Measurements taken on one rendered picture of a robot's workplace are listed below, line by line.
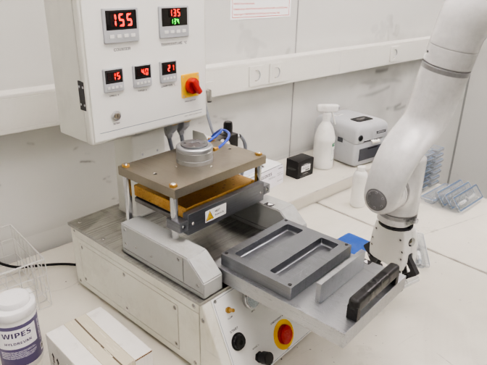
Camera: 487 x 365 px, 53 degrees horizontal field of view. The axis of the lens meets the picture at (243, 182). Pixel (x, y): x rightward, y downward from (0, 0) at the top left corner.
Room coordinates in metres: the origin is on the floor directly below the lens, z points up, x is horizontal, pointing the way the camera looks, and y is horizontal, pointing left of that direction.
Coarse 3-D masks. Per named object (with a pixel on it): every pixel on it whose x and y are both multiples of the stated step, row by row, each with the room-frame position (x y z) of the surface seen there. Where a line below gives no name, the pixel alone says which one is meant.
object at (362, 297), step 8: (392, 264) 0.74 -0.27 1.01; (384, 272) 0.72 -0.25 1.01; (392, 272) 0.72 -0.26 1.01; (376, 280) 0.69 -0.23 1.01; (384, 280) 0.70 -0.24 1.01; (392, 280) 0.72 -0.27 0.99; (360, 288) 0.67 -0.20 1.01; (368, 288) 0.67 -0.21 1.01; (376, 288) 0.67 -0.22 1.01; (352, 296) 0.65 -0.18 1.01; (360, 296) 0.65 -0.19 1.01; (368, 296) 0.65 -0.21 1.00; (352, 304) 0.64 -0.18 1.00; (360, 304) 0.64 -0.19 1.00; (352, 312) 0.64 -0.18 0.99; (352, 320) 0.64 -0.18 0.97
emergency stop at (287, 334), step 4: (284, 324) 0.82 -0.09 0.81; (280, 328) 0.81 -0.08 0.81; (284, 328) 0.81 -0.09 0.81; (288, 328) 0.82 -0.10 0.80; (280, 332) 0.80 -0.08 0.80; (284, 332) 0.81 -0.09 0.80; (288, 332) 0.81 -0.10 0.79; (292, 332) 0.82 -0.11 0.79; (280, 336) 0.80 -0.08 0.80; (284, 336) 0.80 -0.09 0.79; (288, 336) 0.81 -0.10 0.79; (292, 336) 0.81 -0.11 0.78; (280, 340) 0.79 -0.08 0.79; (284, 340) 0.80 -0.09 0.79; (288, 340) 0.80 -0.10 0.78; (284, 344) 0.80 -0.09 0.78
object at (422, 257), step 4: (420, 236) 1.28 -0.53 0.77; (420, 240) 1.25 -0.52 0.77; (424, 240) 1.25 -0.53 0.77; (420, 244) 1.23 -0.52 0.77; (424, 244) 1.23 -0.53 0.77; (420, 248) 1.21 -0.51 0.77; (424, 248) 1.21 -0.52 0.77; (420, 252) 1.19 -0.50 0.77; (424, 252) 1.19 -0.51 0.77; (416, 256) 1.16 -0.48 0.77; (420, 256) 1.16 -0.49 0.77; (424, 256) 1.16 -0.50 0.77; (416, 260) 1.14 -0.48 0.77; (420, 260) 1.14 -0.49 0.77; (424, 260) 1.14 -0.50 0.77; (428, 260) 1.15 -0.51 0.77; (428, 264) 1.12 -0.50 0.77
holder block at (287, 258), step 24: (264, 240) 0.86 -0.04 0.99; (288, 240) 0.85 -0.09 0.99; (312, 240) 0.85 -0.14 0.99; (336, 240) 0.85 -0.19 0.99; (240, 264) 0.76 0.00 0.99; (264, 264) 0.76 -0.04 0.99; (288, 264) 0.78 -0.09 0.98; (312, 264) 0.76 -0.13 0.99; (336, 264) 0.80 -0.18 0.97; (288, 288) 0.69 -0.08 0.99
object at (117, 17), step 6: (114, 12) 1.00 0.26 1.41; (120, 12) 1.01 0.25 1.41; (126, 12) 1.02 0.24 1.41; (132, 12) 1.03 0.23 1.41; (114, 18) 1.00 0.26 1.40; (120, 18) 1.01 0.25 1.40; (126, 18) 1.02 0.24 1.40; (132, 18) 1.03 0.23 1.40; (114, 24) 1.00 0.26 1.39; (120, 24) 1.01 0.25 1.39; (126, 24) 1.02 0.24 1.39; (132, 24) 1.03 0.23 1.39
